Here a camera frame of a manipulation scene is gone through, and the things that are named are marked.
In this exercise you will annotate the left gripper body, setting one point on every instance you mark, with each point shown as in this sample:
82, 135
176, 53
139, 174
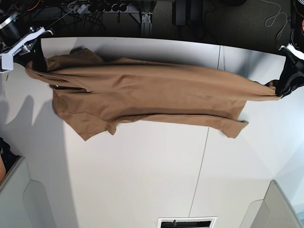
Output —
291, 53

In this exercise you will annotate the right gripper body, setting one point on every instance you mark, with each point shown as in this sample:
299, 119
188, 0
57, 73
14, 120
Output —
13, 29

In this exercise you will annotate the brown t-shirt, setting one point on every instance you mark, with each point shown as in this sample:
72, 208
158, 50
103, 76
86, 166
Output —
94, 96

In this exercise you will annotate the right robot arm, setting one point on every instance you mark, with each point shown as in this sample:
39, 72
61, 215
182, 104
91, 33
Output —
20, 42

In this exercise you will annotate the white power strip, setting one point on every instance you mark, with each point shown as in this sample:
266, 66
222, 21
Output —
78, 9

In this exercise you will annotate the black power strip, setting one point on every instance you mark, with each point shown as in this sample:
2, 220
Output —
113, 6

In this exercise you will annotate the black power adapter box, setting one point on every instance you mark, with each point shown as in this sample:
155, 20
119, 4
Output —
180, 11

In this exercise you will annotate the white framed vent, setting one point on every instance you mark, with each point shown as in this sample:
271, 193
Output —
199, 222

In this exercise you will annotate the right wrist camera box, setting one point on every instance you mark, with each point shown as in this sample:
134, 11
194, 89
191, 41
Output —
6, 62

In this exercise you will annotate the aluminium table leg post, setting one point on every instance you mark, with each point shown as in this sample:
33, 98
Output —
146, 25

